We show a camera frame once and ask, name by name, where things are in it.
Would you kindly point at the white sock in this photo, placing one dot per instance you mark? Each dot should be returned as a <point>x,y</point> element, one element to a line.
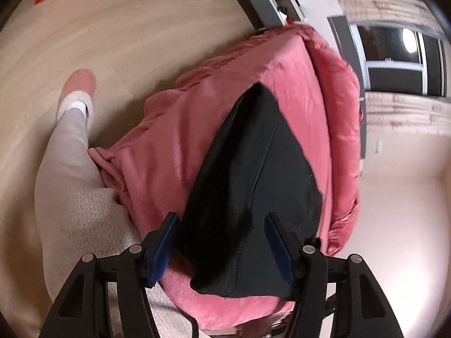
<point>78,107</point>

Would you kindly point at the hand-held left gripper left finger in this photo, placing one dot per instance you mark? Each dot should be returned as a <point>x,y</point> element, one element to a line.
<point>162,250</point>

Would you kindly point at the pink slipper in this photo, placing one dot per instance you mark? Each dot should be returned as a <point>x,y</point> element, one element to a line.
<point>81,82</point>

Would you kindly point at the grey and white nightstand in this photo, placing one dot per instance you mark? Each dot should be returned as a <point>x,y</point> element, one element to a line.
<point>260,0</point>

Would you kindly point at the grey headboard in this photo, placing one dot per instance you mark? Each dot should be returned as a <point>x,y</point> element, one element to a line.
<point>343,42</point>

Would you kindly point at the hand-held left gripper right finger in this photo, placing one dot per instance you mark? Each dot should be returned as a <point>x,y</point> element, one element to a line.
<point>280,250</point>

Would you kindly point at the person's leg in beige trousers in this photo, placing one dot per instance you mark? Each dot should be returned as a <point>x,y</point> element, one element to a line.
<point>77,200</point>

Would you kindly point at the bed with pink sheet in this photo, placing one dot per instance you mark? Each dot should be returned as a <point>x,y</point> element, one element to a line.
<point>176,130</point>

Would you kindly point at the black pants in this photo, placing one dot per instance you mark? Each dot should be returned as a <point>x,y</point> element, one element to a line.
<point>253,183</point>

